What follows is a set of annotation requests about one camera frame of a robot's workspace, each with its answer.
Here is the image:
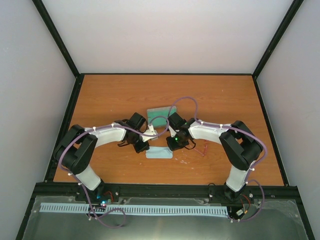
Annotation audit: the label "pink transparent sunglasses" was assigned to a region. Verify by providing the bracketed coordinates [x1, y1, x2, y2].
[193, 140, 209, 157]

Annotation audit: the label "light blue cleaning cloth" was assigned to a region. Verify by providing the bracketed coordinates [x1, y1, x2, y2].
[145, 146, 173, 159]

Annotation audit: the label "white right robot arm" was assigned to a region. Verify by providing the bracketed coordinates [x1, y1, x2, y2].
[166, 112, 267, 203]

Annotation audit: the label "black aluminium frame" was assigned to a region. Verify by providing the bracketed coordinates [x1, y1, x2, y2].
[16, 0, 315, 240]

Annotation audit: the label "light blue slotted cable duct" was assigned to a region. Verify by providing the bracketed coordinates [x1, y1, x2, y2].
[39, 203, 228, 218]

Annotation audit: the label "grey metal front plate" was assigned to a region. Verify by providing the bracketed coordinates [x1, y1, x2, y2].
[24, 196, 307, 240]

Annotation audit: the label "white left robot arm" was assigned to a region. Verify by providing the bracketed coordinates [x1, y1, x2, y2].
[53, 112, 150, 202]

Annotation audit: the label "grey glasses case green lining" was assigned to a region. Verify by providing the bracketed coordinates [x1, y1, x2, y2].
[146, 106, 177, 121]

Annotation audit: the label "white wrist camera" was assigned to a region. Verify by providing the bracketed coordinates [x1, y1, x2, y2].
[141, 124, 158, 142]
[168, 126, 177, 138]

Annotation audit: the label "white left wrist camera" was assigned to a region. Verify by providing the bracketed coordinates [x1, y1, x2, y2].
[141, 124, 158, 142]

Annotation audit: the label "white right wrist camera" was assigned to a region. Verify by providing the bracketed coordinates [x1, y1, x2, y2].
[168, 126, 177, 138]

